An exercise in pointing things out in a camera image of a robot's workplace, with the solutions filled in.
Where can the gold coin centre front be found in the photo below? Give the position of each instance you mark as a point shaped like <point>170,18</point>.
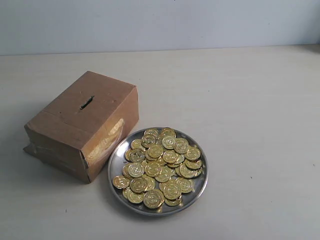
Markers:
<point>172,191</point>

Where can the gold coin front of pile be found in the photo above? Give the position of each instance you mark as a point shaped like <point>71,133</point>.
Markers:
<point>153,199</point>

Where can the gold coin rear centre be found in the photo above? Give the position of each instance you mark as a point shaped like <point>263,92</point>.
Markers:
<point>168,142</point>

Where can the gold coin left front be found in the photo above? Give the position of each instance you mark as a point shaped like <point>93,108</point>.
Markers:
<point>138,185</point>

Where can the gold coin at plate left edge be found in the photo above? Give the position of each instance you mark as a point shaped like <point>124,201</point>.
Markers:
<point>121,182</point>

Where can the gold coin left middle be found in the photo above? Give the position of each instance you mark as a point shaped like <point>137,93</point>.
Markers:
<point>136,170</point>

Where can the gold coin rear left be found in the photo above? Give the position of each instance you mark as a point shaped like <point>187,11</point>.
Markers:
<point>148,140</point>

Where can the gold coin right rear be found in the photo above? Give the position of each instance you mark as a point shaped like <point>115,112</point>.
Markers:
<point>192,154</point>

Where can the round silver metal plate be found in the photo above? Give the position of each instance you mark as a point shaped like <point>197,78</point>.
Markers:
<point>115,166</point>

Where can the gold coin right front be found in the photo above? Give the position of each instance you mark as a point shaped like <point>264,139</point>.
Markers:
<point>186,185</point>

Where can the brown cardboard slotted box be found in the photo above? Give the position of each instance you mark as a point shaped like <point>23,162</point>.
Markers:
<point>79,129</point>

